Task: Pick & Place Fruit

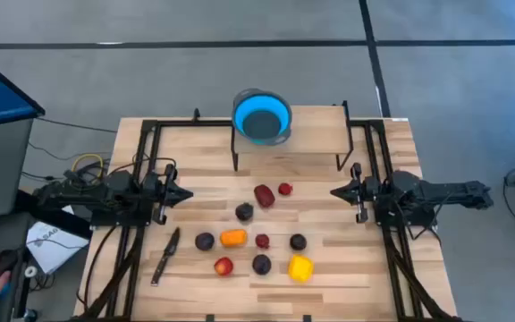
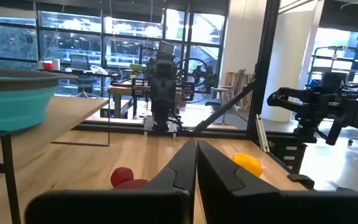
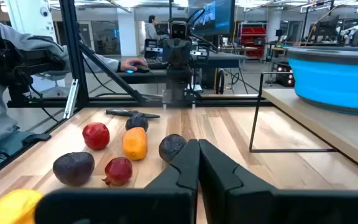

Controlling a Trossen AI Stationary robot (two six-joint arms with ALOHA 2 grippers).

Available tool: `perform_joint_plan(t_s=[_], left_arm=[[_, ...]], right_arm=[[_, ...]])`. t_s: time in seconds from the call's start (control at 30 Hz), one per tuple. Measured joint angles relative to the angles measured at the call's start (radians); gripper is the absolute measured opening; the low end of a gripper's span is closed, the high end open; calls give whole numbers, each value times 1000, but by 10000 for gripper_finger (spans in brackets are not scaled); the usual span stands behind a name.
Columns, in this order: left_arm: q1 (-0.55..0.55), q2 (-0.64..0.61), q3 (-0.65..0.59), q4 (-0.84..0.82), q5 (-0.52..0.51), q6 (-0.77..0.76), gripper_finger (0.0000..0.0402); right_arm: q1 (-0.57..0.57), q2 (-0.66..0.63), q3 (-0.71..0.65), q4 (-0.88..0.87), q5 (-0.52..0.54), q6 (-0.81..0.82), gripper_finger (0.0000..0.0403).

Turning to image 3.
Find black computer with lights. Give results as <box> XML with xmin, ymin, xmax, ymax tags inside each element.
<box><xmin>275</xmin><ymin>62</ymin><xmax>295</xmax><ymax>87</ymax></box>

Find large dark purple fruit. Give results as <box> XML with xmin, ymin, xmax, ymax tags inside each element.
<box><xmin>52</xmin><ymin>151</ymin><xmax>96</xmax><ymax>187</ymax></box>

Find black monitor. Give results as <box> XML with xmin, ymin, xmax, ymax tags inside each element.
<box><xmin>314</xmin><ymin>14</ymin><xmax>341</xmax><ymax>38</ymax></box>

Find red yellow apple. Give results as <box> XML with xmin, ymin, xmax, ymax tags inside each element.
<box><xmin>81</xmin><ymin>122</ymin><xmax>111</xmax><ymax>151</ymax></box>

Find red bin rack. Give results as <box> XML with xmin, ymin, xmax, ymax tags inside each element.
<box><xmin>237</xmin><ymin>21</ymin><xmax>267</xmax><ymax>59</ymax></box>

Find black aluminium table frame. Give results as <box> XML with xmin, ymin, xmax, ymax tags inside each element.
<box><xmin>6</xmin><ymin>0</ymin><xmax>273</xmax><ymax>121</ymax></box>

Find black device on stand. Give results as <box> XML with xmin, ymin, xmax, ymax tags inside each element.
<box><xmin>0</xmin><ymin>18</ymin><xmax>67</xmax><ymax>106</ymax></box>

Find black edge bracket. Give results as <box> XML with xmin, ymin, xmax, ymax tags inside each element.
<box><xmin>22</xmin><ymin>133</ymin><xmax>52</xmax><ymax>146</ymax></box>

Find small dark plum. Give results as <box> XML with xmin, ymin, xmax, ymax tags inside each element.
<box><xmin>125</xmin><ymin>112</ymin><xmax>149</xmax><ymax>132</ymax></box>

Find yellow fruit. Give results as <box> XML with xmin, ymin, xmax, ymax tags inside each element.
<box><xmin>0</xmin><ymin>189</ymin><xmax>45</xmax><ymax>224</ymax></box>

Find blue grey collapsible bowl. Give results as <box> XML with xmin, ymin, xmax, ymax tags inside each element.
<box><xmin>287</xmin><ymin>46</ymin><xmax>358</xmax><ymax>116</ymax></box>

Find wooden riser shelf black legs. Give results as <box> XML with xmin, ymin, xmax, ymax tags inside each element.
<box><xmin>249</xmin><ymin>72</ymin><xmax>358</xmax><ymax>178</ymax></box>

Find orange fruit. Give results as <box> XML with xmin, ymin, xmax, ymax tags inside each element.
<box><xmin>122</xmin><ymin>126</ymin><xmax>149</xmax><ymax>161</ymax></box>

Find person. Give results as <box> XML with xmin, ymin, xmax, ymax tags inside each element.
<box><xmin>0</xmin><ymin>21</ymin><xmax>122</xmax><ymax>156</ymax></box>
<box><xmin>144</xmin><ymin>14</ymin><xmax>161</xmax><ymax>40</ymax></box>

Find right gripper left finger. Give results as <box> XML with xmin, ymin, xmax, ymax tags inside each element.
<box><xmin>34</xmin><ymin>139</ymin><xmax>201</xmax><ymax>224</ymax></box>

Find grey desk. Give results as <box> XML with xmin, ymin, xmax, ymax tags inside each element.
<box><xmin>116</xmin><ymin>51</ymin><xmax>248</xmax><ymax>85</ymax></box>

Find red pomegranate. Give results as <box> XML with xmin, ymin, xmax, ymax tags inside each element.
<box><xmin>101</xmin><ymin>156</ymin><xmax>134</xmax><ymax>187</ymax></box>

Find silver frame brace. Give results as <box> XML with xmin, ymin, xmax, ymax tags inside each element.
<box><xmin>63</xmin><ymin>78</ymin><xmax>80</xmax><ymax>119</ymax></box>

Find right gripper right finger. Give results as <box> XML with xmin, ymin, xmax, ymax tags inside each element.
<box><xmin>198</xmin><ymin>139</ymin><xmax>358</xmax><ymax>224</ymax></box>

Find large monitor screen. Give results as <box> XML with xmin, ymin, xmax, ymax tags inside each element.
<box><xmin>187</xmin><ymin>0</ymin><xmax>236</xmax><ymax>35</ymax></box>

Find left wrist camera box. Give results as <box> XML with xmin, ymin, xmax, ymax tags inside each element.
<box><xmin>169</xmin><ymin>19</ymin><xmax>188</xmax><ymax>40</ymax></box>

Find person's hand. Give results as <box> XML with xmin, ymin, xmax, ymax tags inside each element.
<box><xmin>119</xmin><ymin>58</ymin><xmax>149</xmax><ymax>73</ymax></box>

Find black keyboard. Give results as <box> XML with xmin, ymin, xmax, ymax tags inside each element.
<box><xmin>146</xmin><ymin>57</ymin><xmax>170</xmax><ymax>70</ymax></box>

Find black knife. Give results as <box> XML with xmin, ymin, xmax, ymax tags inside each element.
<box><xmin>105</xmin><ymin>108</ymin><xmax>161</xmax><ymax>119</ymax></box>

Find dark avocado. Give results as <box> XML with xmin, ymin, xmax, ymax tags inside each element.
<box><xmin>158</xmin><ymin>133</ymin><xmax>188</xmax><ymax>164</ymax></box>

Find black computer mouse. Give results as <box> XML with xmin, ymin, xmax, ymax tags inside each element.
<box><xmin>134</xmin><ymin>64</ymin><xmax>151</xmax><ymax>74</ymax></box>

